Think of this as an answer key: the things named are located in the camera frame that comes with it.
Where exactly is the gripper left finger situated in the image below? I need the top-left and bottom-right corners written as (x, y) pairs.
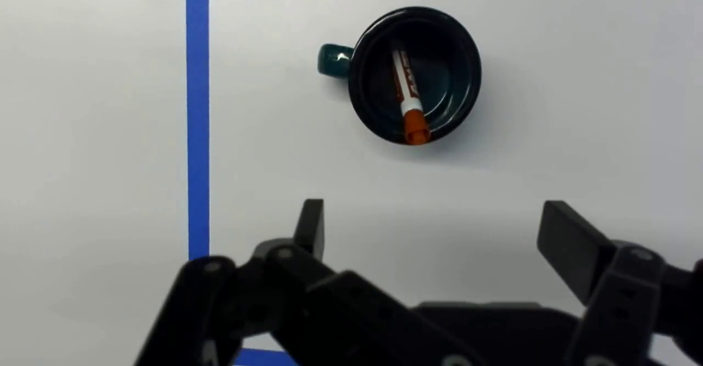
top-left (133, 198), bottom-right (484, 366)

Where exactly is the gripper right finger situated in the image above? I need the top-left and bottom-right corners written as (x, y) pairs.
top-left (537, 200), bottom-right (703, 366)

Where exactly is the red marker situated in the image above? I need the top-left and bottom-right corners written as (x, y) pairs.
top-left (391, 49), bottom-right (431, 146)

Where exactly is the dark green mug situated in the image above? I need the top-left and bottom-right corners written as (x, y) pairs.
top-left (317, 7), bottom-right (483, 146)

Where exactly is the blue tape strip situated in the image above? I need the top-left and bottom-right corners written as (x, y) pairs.
top-left (233, 347), bottom-right (299, 366)
top-left (185, 0), bottom-right (211, 262)

